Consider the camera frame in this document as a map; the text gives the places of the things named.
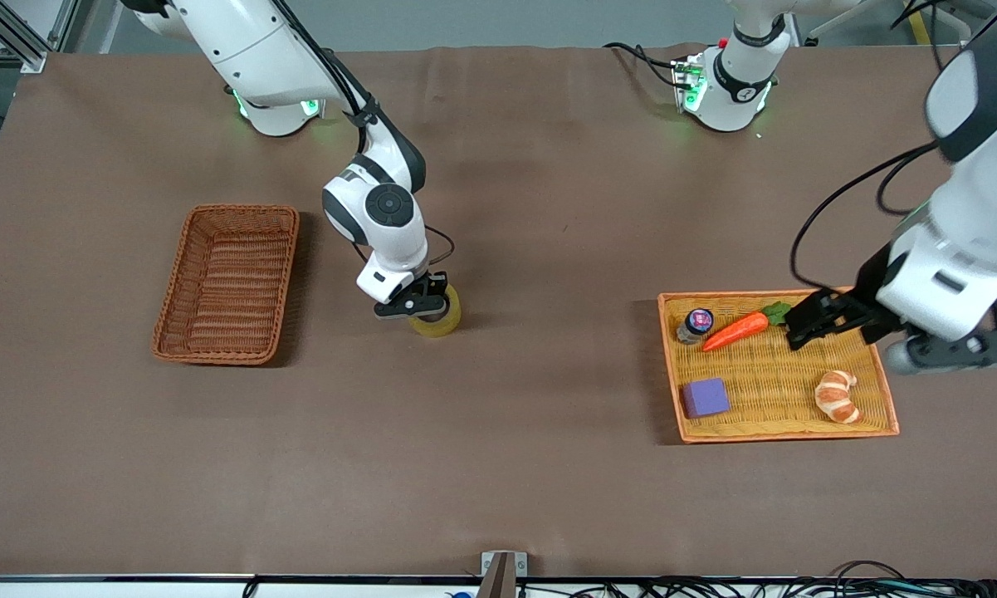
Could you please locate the yellow tape roll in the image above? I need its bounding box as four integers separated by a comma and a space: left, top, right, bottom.
408, 284, 463, 338

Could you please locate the orange yellow wicker basket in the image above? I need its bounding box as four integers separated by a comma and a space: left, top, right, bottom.
657, 287, 900, 444

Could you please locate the brown wicker basket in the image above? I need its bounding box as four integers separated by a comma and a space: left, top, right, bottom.
151, 204, 301, 366

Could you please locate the toy croissant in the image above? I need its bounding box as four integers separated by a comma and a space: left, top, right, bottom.
814, 370, 865, 425

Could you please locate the orange toy carrot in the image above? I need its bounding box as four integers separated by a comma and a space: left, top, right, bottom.
701, 301, 793, 353

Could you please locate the small jar blue lid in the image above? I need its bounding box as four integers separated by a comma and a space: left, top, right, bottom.
677, 307, 715, 346

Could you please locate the purple block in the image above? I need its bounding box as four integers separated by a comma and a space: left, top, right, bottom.
682, 377, 731, 419

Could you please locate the grey brown wedge bar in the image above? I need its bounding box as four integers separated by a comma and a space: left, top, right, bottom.
475, 553, 517, 598

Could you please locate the long black arm cable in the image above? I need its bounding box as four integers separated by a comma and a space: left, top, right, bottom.
270, 0, 457, 268
789, 140, 941, 293

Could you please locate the short black arm cable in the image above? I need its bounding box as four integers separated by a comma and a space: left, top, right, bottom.
875, 149, 936, 219

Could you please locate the black cable tangle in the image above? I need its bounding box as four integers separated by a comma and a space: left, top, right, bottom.
515, 561, 997, 598

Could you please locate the metal table edge bracket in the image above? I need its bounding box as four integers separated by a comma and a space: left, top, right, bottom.
481, 551, 528, 579

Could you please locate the black base cable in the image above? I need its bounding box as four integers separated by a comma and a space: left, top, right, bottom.
604, 42, 683, 89

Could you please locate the aluminium frame profile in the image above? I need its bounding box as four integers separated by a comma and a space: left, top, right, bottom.
0, 0, 81, 74

